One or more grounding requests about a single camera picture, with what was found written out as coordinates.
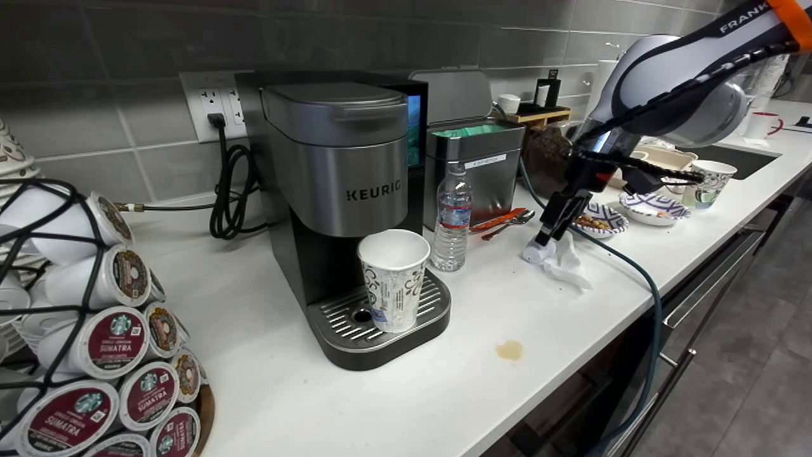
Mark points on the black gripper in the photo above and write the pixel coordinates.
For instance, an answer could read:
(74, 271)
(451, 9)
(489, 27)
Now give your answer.
(593, 174)

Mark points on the silver Keurig coffee machine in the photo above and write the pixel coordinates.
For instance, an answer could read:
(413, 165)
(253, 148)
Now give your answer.
(345, 194)

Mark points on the brown-lid white coffee pod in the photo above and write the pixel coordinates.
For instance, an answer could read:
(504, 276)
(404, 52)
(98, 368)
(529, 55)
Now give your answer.
(163, 332)
(67, 222)
(109, 276)

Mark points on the blue patterned ceramic bowl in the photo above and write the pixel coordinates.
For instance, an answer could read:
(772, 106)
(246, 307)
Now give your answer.
(603, 222)

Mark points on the crumpled white napkin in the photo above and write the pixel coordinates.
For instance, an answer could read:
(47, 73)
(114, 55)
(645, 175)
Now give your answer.
(571, 268)

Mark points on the dark brown basket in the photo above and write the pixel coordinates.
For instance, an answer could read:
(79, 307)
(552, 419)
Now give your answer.
(547, 156)

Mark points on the blue patterned ceramic plate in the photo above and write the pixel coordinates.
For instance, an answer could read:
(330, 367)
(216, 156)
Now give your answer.
(651, 206)

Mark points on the silver box with green top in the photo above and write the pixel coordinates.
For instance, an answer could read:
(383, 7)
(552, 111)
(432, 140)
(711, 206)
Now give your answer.
(491, 165)

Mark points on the small wooden tray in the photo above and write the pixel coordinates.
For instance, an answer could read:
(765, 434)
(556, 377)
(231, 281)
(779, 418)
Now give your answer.
(547, 116)

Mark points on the clear plastic water bottle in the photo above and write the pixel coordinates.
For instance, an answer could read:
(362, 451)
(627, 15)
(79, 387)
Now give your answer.
(451, 219)

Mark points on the beige crumpled paper bag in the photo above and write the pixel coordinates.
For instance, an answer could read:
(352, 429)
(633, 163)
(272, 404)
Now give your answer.
(655, 156)

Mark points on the small white cup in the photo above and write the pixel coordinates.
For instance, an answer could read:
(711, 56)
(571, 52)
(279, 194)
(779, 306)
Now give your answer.
(509, 106)

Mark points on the dark glass bottle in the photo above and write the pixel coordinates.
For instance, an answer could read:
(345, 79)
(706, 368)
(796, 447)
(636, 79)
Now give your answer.
(550, 89)

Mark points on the patterned ceramic mug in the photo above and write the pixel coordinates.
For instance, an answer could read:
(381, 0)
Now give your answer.
(709, 181)

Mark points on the patterned paper cup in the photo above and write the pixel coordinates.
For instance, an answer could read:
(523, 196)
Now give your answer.
(394, 281)

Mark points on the dark sink basin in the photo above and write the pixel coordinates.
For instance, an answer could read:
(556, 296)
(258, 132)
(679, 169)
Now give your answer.
(745, 159)

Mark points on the white lattice basket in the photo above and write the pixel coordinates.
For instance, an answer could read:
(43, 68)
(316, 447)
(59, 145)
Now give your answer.
(14, 156)

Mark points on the white wall power outlet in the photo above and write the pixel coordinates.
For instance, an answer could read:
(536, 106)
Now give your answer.
(207, 98)

